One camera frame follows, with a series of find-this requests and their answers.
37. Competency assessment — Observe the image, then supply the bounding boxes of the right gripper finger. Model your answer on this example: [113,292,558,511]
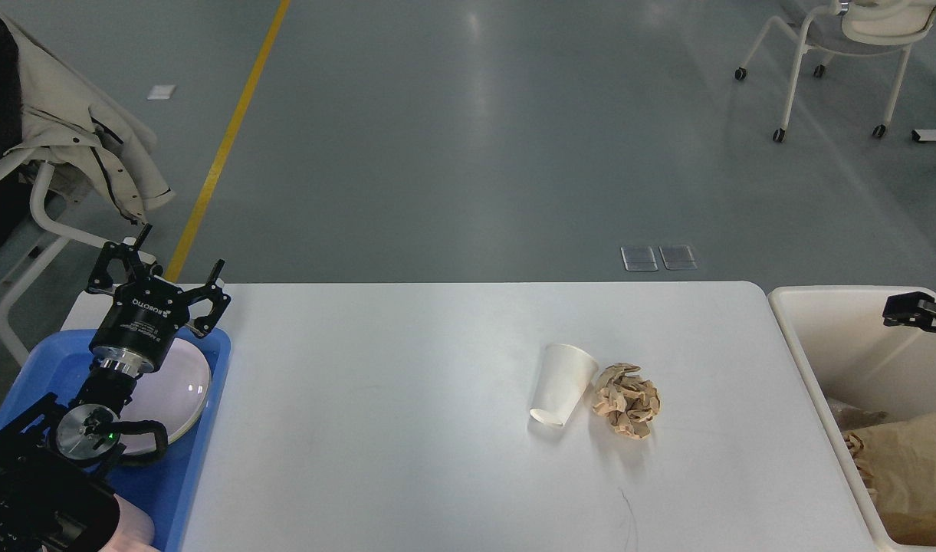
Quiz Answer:
[882,292,936,334]

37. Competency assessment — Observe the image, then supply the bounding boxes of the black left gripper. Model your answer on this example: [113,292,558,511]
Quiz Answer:
[86,225,232,375]

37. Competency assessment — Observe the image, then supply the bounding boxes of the pink plate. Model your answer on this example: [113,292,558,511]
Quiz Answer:
[120,339,212,423]

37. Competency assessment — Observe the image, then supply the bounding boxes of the foil bag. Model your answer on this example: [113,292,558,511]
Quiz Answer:
[826,397,889,431]

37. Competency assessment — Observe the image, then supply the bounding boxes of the brown paper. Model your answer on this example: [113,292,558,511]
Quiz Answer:
[593,363,662,440]
[842,431,878,501]

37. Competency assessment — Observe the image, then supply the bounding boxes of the brown paper bag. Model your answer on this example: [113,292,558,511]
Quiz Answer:
[851,412,936,547]

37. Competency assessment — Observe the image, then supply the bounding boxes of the pink mug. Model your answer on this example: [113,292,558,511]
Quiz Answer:
[103,494,159,551]

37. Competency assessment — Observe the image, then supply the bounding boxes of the white paper cup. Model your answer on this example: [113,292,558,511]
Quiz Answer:
[528,343,599,429]

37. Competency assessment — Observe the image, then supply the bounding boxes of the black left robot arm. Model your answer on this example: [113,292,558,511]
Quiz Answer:
[0,225,232,551]

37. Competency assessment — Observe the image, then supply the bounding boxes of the cream plastic bin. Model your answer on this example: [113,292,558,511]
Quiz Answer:
[768,285,936,551]

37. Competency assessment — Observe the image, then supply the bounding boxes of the light green plate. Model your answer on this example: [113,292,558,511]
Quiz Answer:
[120,413,202,455]

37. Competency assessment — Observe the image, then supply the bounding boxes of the white bar on floor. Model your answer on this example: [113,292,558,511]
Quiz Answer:
[911,129,936,143]

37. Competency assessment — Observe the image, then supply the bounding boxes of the white chair with jacket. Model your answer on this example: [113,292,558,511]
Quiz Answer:
[0,146,158,367]

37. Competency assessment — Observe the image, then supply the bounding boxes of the white paper on floor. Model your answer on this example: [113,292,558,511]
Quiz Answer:
[146,84,176,101]

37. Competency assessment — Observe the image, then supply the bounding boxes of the blue plastic tray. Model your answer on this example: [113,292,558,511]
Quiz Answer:
[0,329,232,551]

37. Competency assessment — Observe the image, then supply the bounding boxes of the floor outlet plate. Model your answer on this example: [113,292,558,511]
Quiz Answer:
[659,245,698,271]
[619,247,659,272]

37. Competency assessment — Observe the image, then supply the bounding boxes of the white rolling chair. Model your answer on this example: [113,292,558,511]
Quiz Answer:
[734,1,936,143]

